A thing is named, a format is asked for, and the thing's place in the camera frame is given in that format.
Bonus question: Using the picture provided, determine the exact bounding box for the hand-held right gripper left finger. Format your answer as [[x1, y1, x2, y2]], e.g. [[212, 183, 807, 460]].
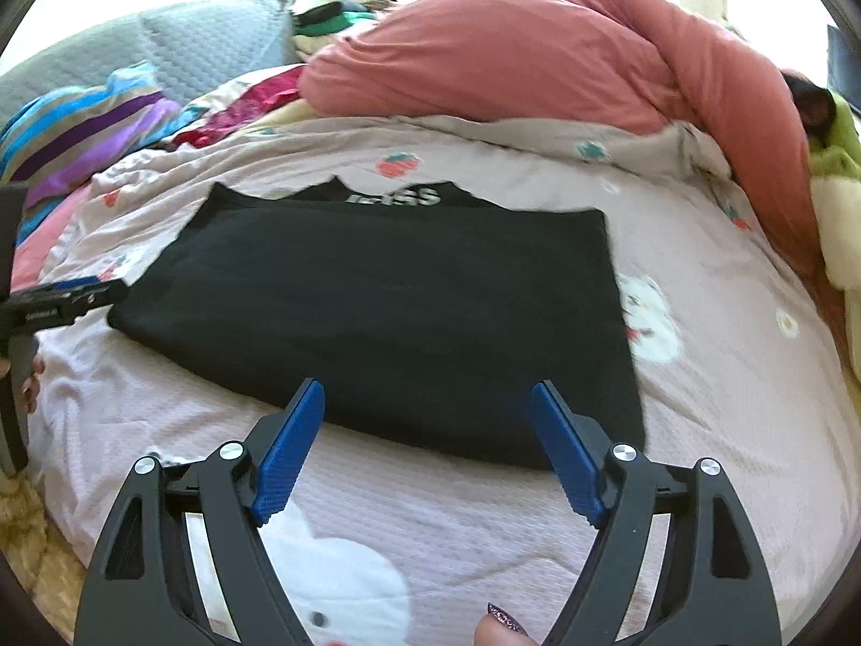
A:
[[74, 378, 327, 646]]

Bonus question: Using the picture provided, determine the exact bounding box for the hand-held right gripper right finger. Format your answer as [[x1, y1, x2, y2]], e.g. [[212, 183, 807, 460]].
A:
[[530, 380, 785, 646]]

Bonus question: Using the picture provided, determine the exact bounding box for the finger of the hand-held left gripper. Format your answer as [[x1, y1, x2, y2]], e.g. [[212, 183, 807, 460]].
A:
[[13, 275, 130, 314]]

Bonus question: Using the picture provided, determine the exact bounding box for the black top with orange cuffs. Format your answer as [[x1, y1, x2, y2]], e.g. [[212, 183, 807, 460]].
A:
[[108, 175, 648, 473]]

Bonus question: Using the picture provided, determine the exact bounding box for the person's left hand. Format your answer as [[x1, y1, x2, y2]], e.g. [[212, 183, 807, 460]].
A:
[[19, 355, 47, 413]]

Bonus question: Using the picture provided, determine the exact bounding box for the person's right hand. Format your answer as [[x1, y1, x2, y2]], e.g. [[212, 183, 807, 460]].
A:
[[472, 602, 539, 646]]

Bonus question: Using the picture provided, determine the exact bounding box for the pink quilted sheet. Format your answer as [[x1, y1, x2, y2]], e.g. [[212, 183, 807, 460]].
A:
[[12, 181, 96, 292]]

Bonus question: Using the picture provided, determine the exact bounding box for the light printed blanket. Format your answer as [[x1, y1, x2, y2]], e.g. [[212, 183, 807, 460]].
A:
[[27, 114, 861, 646]]

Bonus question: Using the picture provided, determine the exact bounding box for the striped pillow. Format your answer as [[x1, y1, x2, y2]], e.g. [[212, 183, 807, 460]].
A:
[[0, 60, 188, 243]]

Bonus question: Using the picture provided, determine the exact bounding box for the red cloth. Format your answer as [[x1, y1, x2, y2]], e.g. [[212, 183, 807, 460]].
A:
[[171, 71, 305, 150]]

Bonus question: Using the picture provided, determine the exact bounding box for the beige sheet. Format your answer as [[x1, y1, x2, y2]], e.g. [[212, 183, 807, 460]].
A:
[[248, 97, 325, 137]]

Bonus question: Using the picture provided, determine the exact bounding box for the grey quilted cushion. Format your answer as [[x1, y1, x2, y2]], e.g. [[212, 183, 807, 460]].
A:
[[0, 0, 301, 123]]

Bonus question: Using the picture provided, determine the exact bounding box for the black folded garment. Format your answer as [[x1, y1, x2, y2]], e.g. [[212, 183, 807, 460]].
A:
[[299, 2, 352, 24]]

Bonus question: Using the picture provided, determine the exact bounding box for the green folded garment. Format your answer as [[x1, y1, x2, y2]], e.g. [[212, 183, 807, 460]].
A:
[[296, 12, 381, 38]]

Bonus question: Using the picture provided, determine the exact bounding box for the pink comforter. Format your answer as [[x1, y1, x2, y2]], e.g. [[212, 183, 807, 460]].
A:
[[296, 0, 841, 324]]

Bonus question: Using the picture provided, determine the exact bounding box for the green plush toy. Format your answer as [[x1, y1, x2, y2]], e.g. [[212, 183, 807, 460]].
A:
[[807, 90, 861, 292]]

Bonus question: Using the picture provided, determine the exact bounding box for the dark brown plush object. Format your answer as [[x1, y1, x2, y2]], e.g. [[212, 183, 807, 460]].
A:
[[782, 71, 839, 150]]

